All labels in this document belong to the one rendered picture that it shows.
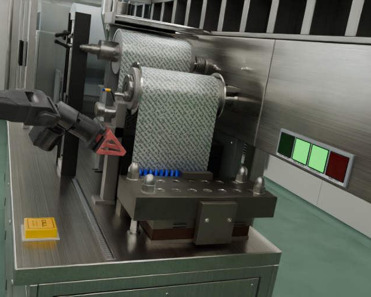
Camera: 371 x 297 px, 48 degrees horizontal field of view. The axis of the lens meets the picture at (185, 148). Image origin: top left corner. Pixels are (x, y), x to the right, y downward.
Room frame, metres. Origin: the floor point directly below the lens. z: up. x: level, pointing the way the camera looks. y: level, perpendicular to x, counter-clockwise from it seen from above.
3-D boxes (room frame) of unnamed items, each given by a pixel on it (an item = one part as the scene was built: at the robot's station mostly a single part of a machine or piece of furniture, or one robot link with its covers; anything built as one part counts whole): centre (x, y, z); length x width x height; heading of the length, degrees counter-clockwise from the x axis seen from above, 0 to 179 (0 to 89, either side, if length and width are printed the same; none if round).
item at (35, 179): (2.03, 0.53, 0.88); 2.52 x 0.66 x 0.04; 25
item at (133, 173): (1.04, 0.12, 1.05); 0.04 x 0.04 x 0.04
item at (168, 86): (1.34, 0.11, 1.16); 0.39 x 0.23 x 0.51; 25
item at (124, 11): (1.86, 0.38, 1.50); 0.14 x 0.14 x 0.06
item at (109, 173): (1.18, 0.22, 1.05); 0.06 x 0.05 x 0.31; 115
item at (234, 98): (1.29, -0.09, 1.25); 0.07 x 0.04 x 0.04; 115
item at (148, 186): (0.96, 0.07, 1.05); 0.04 x 0.04 x 0.04
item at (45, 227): (0.92, 0.31, 0.91); 0.07 x 0.07 x 0.02; 25
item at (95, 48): (1.36, 0.35, 1.34); 0.06 x 0.03 x 0.03; 115
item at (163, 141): (1.16, 0.03, 1.11); 0.23 x 0.01 x 0.18; 115
